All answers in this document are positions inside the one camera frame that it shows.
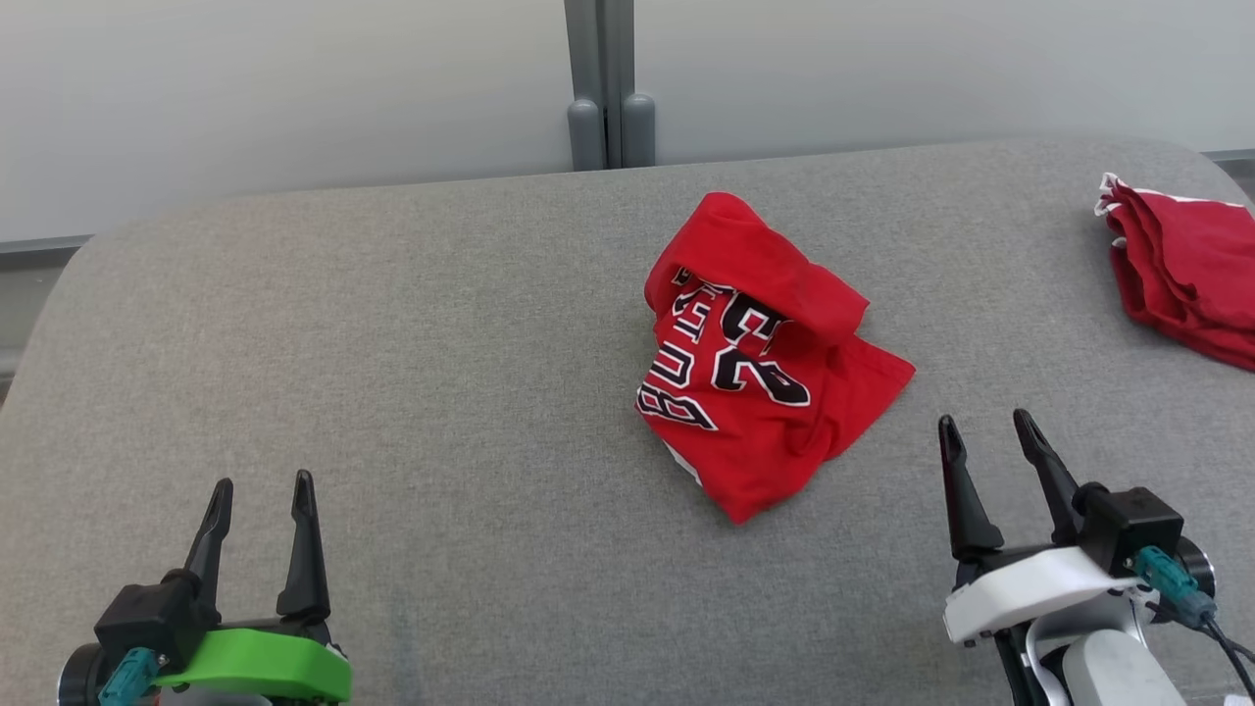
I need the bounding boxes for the red basketball jersey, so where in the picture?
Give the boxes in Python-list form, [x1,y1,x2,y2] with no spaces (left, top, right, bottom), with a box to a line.
[634,191,918,527]

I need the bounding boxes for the grey fabric sofa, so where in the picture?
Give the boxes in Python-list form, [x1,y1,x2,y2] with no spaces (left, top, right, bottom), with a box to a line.
[0,135,1255,706]

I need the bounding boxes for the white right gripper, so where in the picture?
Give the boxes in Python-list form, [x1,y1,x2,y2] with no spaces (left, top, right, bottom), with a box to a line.
[936,408,1144,647]

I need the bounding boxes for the teal left cable connector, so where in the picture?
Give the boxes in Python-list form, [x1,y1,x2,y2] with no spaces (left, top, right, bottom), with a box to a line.
[96,646,161,706]

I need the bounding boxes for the teal right cable connector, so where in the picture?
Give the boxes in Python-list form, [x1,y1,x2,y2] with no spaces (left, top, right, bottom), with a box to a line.
[1127,546,1218,630]

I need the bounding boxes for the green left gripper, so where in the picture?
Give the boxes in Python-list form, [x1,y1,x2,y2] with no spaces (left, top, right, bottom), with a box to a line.
[151,469,353,706]

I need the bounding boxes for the grey partition post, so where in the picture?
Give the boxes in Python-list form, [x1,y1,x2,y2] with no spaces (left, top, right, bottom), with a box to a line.
[563,0,657,172]

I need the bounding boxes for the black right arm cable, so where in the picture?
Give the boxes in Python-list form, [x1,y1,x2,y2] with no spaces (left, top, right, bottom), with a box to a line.
[1152,598,1255,699]

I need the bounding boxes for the red shorts white stripes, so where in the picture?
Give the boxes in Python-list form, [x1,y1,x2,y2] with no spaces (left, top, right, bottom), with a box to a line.
[1094,173,1255,373]

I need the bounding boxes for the teal cable connector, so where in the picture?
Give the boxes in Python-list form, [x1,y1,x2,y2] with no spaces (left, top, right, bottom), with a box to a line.
[96,646,161,706]
[1127,546,1218,630]

